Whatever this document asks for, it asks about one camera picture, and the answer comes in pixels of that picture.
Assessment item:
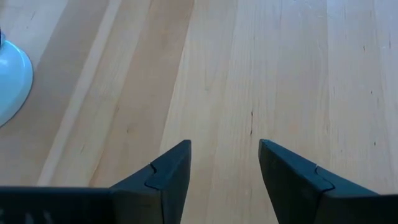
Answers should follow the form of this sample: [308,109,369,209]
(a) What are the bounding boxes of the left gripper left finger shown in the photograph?
[110,139,192,224]

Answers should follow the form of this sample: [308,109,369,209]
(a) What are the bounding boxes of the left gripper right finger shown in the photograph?
[258,139,379,224]

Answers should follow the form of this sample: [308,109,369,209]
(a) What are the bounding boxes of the white paper cup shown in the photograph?
[0,27,34,128]

